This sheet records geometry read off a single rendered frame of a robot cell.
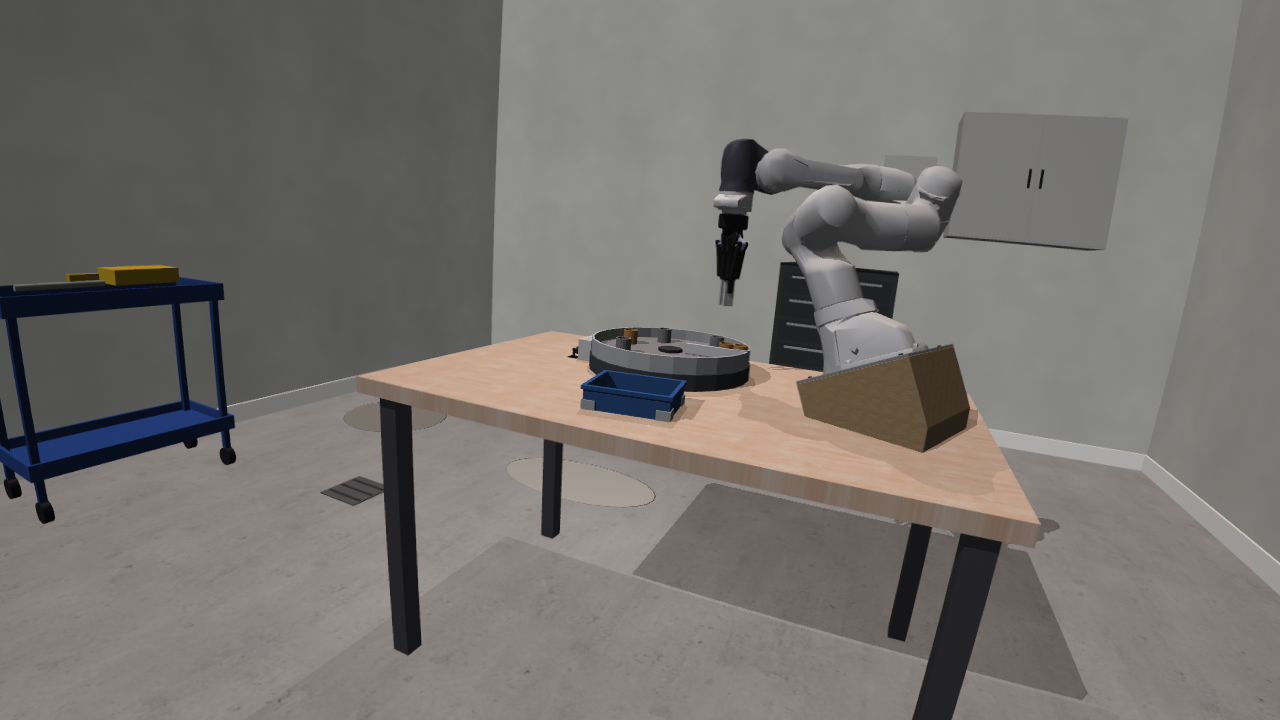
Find blue plastic crate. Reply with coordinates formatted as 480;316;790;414
580;370;687;421

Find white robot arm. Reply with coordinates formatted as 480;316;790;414
714;138;963;374

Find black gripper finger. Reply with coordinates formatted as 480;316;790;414
716;236;727;305
722;234;748;306

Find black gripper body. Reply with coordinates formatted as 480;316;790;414
718;214;749;251

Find grey round turning table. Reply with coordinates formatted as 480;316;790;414
567;327;750;392

